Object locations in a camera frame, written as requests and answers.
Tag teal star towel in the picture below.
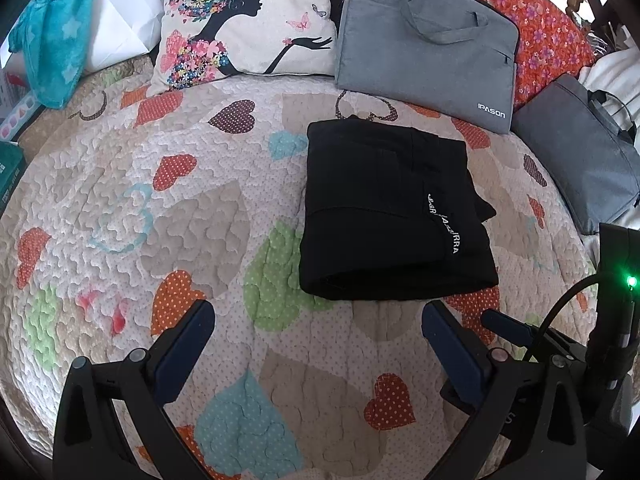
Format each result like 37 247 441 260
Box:
7 0 143 110

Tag white cloth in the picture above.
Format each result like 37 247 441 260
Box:
577 25 640 127

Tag white pillow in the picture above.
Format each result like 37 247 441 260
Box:
82 0 166 75

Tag black cable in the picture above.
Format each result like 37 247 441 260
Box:
522 271 603 362

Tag pastel paint box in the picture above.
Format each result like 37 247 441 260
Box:
0 72 43 143

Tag heart-patterned quilt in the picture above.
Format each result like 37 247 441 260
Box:
0 55 608 480

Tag red floral cloth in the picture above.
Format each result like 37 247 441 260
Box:
395 0 598 111

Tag black cloth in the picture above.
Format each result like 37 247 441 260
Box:
326 0 354 27

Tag black pants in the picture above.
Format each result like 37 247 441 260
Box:
298 119 500 301

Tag large grey laptop bag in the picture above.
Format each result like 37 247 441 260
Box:
334 0 521 135

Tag small grey laptop bag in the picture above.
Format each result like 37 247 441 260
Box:
511 74 640 235

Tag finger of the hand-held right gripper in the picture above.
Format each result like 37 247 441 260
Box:
481 309 583 361
440 384 480 413

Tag green box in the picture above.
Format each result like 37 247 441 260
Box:
0 141 25 202

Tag floral silhouette pillow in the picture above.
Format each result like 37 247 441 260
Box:
149 0 339 97

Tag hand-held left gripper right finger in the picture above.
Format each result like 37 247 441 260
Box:
421 301 587 480

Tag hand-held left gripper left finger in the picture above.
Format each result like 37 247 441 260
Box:
52 299 217 480

